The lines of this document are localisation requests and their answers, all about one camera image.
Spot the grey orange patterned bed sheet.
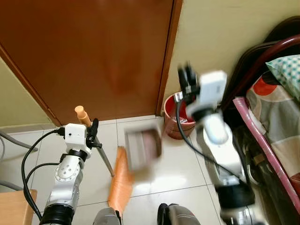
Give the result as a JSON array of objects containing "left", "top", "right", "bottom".
[{"left": 246, "top": 75, "right": 300, "bottom": 188}]

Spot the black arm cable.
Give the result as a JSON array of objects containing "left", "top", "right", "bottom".
[
  {"left": 21, "top": 127, "right": 67, "bottom": 222},
  {"left": 175, "top": 100, "right": 247, "bottom": 184}
]

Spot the dark red metal bed frame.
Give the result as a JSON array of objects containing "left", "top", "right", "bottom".
[{"left": 220, "top": 35, "right": 300, "bottom": 114}]

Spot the grey robot leg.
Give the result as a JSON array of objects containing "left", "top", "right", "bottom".
[
  {"left": 157, "top": 202, "right": 203, "bottom": 225},
  {"left": 93, "top": 207, "right": 122, "bottom": 225}
]

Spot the grey long-handled dustpan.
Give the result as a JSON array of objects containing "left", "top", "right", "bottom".
[{"left": 124, "top": 92, "right": 184, "bottom": 173}]

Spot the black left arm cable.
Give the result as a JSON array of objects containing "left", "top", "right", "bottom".
[{"left": 21, "top": 127, "right": 67, "bottom": 222}]

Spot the brown wooden door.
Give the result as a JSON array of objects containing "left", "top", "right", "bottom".
[{"left": 0, "top": 0, "right": 175, "bottom": 126}]

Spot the orange bristle broom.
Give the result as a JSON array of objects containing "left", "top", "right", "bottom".
[{"left": 75, "top": 105, "right": 135, "bottom": 218}]

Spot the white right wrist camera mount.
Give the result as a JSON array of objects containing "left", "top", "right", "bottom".
[{"left": 187, "top": 70, "right": 228, "bottom": 118}]

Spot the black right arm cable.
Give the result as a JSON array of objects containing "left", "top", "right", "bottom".
[{"left": 175, "top": 100, "right": 247, "bottom": 184}]

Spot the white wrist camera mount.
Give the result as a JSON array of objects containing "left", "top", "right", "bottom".
[
  {"left": 187, "top": 70, "right": 228, "bottom": 118},
  {"left": 64, "top": 123, "right": 88, "bottom": 148}
]

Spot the grey robot right leg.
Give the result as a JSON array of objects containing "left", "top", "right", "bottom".
[{"left": 157, "top": 202, "right": 203, "bottom": 225}]

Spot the brown wooden door frame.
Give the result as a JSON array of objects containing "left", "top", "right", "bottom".
[{"left": 155, "top": 0, "right": 184, "bottom": 117}]

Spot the black bed headboard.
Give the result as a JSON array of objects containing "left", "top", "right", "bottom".
[{"left": 223, "top": 16, "right": 300, "bottom": 118}]

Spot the green checked pillow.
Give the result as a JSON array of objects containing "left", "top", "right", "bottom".
[{"left": 265, "top": 54, "right": 300, "bottom": 102}]

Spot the red plastic bucket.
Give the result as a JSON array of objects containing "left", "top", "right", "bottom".
[{"left": 163, "top": 93, "right": 198, "bottom": 141}]

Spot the grey robot left leg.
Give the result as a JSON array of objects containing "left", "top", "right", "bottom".
[{"left": 93, "top": 207, "right": 122, "bottom": 225}]

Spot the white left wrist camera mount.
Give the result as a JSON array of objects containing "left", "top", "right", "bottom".
[{"left": 64, "top": 123, "right": 88, "bottom": 148}]

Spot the pink bed mat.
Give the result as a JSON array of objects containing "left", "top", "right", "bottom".
[{"left": 232, "top": 97, "right": 300, "bottom": 214}]

